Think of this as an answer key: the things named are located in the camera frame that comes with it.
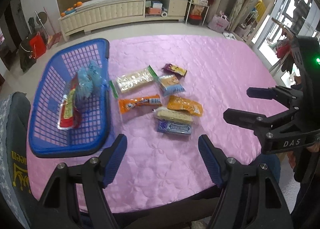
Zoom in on pink tote bag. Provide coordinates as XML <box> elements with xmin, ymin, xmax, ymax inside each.
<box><xmin>208</xmin><ymin>11</ymin><xmax>230</xmax><ymax>31</ymax></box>

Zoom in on grey patterned chair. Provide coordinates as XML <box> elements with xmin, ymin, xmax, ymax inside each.
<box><xmin>0</xmin><ymin>91</ymin><xmax>42</xmax><ymax>229</ymax></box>

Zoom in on wooden clothes rack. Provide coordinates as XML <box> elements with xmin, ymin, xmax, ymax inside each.
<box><xmin>271</xmin><ymin>17</ymin><xmax>300</xmax><ymax>74</ymax></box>

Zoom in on blue plastic basket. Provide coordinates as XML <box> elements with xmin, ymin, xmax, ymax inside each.
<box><xmin>28</xmin><ymin>38</ymin><xmax>112</xmax><ymax>159</ymax></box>

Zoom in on red and black hanging clothes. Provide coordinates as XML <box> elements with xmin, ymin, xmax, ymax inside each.
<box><xmin>275</xmin><ymin>40</ymin><xmax>295</xmax><ymax>72</ymax></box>

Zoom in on black bag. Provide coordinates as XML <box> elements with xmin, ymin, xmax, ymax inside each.
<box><xmin>19</xmin><ymin>39</ymin><xmax>37</xmax><ymax>73</ymax></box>

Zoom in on metal-handled mop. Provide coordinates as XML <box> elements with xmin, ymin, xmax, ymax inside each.
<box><xmin>34</xmin><ymin>11</ymin><xmax>49</xmax><ymax>38</ymax></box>

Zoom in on red sausage packet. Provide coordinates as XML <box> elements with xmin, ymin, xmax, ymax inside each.
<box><xmin>57</xmin><ymin>75</ymin><xmax>82</xmax><ymax>130</ymax></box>

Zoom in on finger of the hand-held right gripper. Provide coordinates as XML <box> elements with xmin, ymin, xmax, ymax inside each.
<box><xmin>223</xmin><ymin>107</ymin><xmax>300</xmax><ymax>140</ymax></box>
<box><xmin>246</xmin><ymin>86</ymin><xmax>304</xmax><ymax>110</ymax></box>

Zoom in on green-ended clear cracker packet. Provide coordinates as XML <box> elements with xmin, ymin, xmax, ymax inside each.
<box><xmin>109</xmin><ymin>65</ymin><xmax>157</xmax><ymax>99</ymax></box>

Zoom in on arched standing mirror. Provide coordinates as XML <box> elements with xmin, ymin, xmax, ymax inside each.
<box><xmin>241</xmin><ymin>0</ymin><xmax>280</xmax><ymax>44</ymax></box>

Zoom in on blue gum packet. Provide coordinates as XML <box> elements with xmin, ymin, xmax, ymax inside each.
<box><xmin>157</xmin><ymin>120</ymin><xmax>193</xmax><ymax>135</ymax></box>

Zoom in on small brown wall disc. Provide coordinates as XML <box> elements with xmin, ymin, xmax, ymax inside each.
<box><xmin>35</xmin><ymin>11</ymin><xmax>47</xmax><ymax>25</ymax></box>

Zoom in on yellow snack packet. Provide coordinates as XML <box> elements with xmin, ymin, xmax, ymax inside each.
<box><xmin>167</xmin><ymin>95</ymin><xmax>203</xmax><ymax>117</ymax></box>

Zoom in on dark wooden doorway frame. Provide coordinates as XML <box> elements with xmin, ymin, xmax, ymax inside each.
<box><xmin>0</xmin><ymin>0</ymin><xmax>24</xmax><ymax>87</ymax></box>

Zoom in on dark blue cloth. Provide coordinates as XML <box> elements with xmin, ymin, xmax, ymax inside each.
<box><xmin>247</xmin><ymin>155</ymin><xmax>282</xmax><ymax>184</ymax></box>

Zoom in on red bag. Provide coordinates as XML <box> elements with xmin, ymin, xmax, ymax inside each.
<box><xmin>29</xmin><ymin>32</ymin><xmax>47</xmax><ymax>59</ymax></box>

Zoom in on light blue snack packet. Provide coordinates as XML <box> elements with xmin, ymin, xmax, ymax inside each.
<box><xmin>76</xmin><ymin>67</ymin><xmax>94</xmax><ymax>99</ymax></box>
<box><xmin>87</xmin><ymin>60</ymin><xmax>104</xmax><ymax>94</ymax></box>

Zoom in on cream tv cabinet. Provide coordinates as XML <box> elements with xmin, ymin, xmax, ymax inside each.
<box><xmin>58</xmin><ymin>0</ymin><xmax>189</xmax><ymax>42</ymax></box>

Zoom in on orange sausage packet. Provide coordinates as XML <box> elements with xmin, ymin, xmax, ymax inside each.
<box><xmin>118</xmin><ymin>94</ymin><xmax>162</xmax><ymax>114</ymax></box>

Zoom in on glass sliding door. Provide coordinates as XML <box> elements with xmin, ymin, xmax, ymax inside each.
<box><xmin>250</xmin><ymin>0</ymin><xmax>320</xmax><ymax>74</ymax></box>

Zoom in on purple snack packet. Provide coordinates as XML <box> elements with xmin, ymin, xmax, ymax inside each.
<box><xmin>162</xmin><ymin>63</ymin><xmax>188</xmax><ymax>77</ymax></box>

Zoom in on broom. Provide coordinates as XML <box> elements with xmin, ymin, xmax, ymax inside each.
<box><xmin>43</xmin><ymin>7</ymin><xmax>62</xmax><ymax>49</ymax></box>

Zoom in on tan and blue biscuit packet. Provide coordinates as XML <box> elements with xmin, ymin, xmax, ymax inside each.
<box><xmin>157</xmin><ymin>74</ymin><xmax>186</xmax><ymax>97</ymax></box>

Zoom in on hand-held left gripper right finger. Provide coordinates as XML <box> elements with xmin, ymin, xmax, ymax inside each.
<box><xmin>198</xmin><ymin>134</ymin><xmax>294</xmax><ymax>229</ymax></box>

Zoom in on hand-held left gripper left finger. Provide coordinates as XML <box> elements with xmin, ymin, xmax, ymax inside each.
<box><xmin>39</xmin><ymin>133</ymin><xmax>128</xmax><ymax>229</ymax></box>

